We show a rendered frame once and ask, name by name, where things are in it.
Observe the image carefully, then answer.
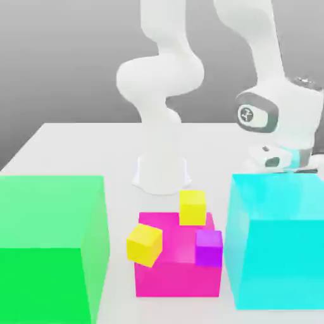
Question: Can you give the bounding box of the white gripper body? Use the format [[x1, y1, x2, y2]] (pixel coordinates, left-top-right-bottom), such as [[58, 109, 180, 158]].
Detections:
[[275, 154, 324, 175]]

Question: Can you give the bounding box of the small yellow cube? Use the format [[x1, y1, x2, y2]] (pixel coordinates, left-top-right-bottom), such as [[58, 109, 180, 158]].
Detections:
[[178, 189, 208, 227], [126, 223, 164, 268]]

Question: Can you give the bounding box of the small purple cube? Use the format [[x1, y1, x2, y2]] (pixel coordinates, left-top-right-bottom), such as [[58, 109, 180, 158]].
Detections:
[[194, 228, 224, 268]]

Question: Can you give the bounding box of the large cyan box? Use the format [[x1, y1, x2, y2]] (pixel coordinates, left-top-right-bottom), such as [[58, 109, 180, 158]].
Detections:
[[223, 173, 324, 311]]

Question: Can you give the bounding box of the large pink box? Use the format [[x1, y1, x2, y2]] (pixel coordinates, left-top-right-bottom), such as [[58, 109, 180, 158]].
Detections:
[[134, 211, 224, 299]]

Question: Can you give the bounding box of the large green box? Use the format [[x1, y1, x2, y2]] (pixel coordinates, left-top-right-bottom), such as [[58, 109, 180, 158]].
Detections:
[[0, 175, 111, 324]]

